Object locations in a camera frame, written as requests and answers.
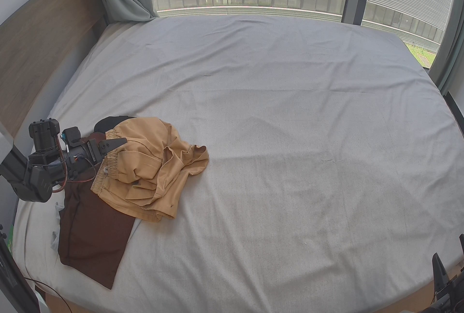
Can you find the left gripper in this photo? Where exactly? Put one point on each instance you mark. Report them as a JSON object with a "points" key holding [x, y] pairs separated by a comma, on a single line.
{"points": [[85, 155]]}

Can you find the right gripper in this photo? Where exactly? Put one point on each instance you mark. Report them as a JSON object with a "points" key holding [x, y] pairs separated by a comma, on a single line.
{"points": [[451, 300]]}

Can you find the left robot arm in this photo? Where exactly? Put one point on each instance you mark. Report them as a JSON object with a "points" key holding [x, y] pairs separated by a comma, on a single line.
{"points": [[34, 181]]}

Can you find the bed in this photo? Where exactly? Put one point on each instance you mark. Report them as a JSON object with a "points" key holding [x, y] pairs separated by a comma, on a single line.
{"points": [[272, 87]]}

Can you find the black garment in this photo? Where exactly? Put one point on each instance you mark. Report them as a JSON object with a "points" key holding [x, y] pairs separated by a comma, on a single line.
{"points": [[108, 122]]}

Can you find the brown shorts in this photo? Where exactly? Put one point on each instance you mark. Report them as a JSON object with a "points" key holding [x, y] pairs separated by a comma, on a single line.
{"points": [[90, 232]]}

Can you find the white garment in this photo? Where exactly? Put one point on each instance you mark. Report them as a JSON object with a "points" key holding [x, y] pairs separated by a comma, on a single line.
{"points": [[56, 237]]}

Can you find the small green object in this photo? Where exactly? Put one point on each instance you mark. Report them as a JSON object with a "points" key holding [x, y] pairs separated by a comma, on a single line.
{"points": [[10, 237]]}

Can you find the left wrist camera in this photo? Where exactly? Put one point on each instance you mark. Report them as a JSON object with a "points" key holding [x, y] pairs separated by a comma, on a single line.
{"points": [[72, 136]]}

